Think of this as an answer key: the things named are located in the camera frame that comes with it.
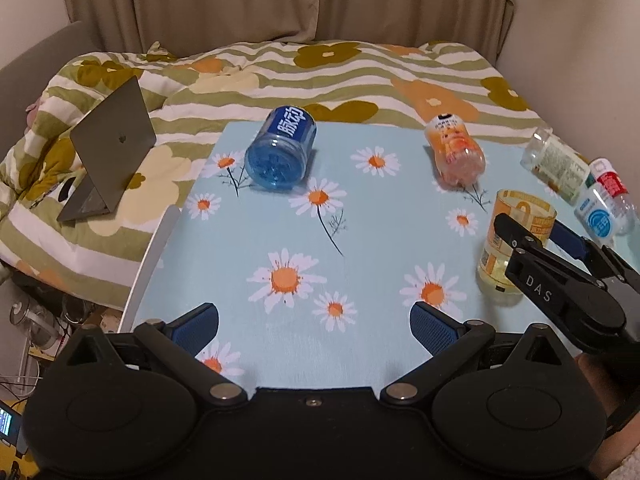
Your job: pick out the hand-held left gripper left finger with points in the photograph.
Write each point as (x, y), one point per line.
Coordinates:
(196, 324)

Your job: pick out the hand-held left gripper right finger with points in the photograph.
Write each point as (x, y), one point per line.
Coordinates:
(431, 327)

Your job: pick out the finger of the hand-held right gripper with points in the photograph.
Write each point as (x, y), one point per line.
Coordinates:
(530, 272)
(567, 237)

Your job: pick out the yellow drink bottle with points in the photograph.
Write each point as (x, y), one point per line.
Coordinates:
(492, 264)

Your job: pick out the person's right forearm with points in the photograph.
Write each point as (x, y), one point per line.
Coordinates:
(602, 392)

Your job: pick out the bottle with red-blue label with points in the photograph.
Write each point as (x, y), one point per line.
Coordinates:
(614, 182)

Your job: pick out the clear bottle green label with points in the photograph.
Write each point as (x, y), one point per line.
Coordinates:
(556, 161)

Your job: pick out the daisy print tablecloth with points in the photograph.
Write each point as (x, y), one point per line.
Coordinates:
(350, 260)

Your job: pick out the orange drink bottle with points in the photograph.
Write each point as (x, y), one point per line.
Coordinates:
(452, 150)

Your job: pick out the white small appliance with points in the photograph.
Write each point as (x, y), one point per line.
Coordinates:
(32, 322)

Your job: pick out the blue plastic bottle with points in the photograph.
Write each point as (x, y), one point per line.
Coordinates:
(280, 152)

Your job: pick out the grey laptop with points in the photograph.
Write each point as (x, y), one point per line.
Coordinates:
(111, 135)

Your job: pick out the small lit screen device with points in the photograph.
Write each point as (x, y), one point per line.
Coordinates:
(7, 420)

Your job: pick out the pink soft item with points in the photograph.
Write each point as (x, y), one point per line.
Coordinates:
(33, 111)

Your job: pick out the floral striped blanket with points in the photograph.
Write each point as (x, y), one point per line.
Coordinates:
(350, 70)

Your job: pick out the beige curtain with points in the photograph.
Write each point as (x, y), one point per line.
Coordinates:
(225, 0)

